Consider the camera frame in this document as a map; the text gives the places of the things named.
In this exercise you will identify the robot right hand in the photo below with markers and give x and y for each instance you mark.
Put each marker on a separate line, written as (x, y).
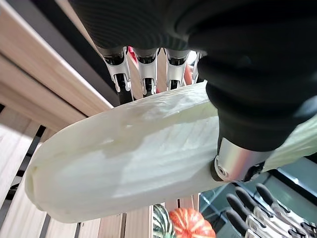
(260, 218)

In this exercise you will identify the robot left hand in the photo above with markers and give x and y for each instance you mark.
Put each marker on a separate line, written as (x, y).
(223, 37)

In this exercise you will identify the orange pumpkin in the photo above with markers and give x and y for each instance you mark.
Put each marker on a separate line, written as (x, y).
(190, 223)

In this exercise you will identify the light wooden slatted shelf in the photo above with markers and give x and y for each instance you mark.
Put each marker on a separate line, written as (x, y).
(37, 64)

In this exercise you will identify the red vegetable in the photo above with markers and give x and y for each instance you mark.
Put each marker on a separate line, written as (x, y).
(131, 55)

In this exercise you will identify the pale napa cabbage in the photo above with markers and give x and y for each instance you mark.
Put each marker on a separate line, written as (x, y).
(119, 158)

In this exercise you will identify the green striped squash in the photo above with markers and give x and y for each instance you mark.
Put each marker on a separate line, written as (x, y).
(159, 220)

